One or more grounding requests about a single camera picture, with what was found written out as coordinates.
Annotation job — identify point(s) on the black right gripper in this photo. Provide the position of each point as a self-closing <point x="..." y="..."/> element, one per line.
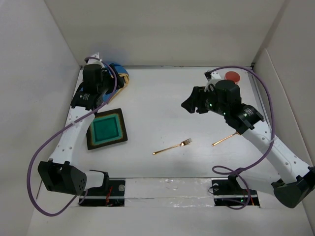
<point x="196" y="98"/>

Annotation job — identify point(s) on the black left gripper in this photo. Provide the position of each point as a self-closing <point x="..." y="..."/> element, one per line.
<point x="105" y="74"/>

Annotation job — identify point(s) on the gold fork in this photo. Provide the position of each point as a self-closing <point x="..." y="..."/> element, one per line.
<point x="182" y="144"/>

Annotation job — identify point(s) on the green square plate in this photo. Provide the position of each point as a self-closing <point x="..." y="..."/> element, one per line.
<point x="107" y="128"/>

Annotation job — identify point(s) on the pink plastic cup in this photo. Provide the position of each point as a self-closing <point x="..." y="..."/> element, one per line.
<point x="233" y="76"/>

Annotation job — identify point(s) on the blue Pikachu cloth placemat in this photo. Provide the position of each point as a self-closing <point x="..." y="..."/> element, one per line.
<point x="123" y="81"/>

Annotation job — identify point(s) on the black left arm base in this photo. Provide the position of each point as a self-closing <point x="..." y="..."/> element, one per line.
<point x="112" y="196"/>

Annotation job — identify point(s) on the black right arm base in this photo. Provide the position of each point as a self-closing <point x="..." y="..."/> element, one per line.
<point x="227" y="192"/>

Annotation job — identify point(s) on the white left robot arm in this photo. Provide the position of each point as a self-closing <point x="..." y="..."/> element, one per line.
<point x="61" y="172"/>

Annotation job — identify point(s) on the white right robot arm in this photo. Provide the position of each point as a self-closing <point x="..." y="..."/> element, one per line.
<point x="294" y="180"/>

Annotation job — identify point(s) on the gold spoon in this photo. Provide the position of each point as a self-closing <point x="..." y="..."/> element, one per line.
<point x="222" y="140"/>

